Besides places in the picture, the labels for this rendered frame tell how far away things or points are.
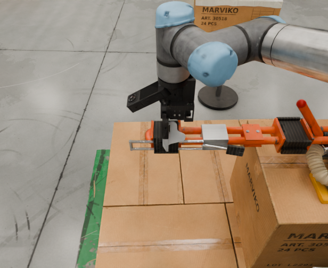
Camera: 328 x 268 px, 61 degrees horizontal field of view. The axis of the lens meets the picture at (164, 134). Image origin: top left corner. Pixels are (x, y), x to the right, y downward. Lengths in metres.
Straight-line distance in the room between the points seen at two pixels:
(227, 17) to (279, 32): 1.73
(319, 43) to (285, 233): 0.57
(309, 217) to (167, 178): 0.82
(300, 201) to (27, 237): 1.70
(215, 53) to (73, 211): 1.78
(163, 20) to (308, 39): 0.25
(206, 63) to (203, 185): 1.07
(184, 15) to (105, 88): 2.52
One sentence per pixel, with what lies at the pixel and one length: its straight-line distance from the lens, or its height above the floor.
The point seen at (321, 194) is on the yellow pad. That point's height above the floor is 1.09.
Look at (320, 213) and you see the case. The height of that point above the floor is 1.07.
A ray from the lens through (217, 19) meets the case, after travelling 2.26.
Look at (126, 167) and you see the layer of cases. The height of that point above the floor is 0.54.
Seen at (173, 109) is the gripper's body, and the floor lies 1.33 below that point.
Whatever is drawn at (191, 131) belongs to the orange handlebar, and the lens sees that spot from 0.80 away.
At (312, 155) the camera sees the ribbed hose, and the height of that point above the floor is 1.16.
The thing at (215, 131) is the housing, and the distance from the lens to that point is 0.79.
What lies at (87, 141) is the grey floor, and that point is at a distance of 2.50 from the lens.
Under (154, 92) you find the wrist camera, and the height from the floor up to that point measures 1.37.
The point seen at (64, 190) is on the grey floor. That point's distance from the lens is 2.23.
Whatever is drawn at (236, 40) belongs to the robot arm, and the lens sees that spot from 0.54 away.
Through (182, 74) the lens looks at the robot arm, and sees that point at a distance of 0.62.
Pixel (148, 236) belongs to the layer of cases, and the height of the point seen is 0.54.
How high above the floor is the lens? 1.77
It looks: 46 degrees down
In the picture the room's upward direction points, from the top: straight up
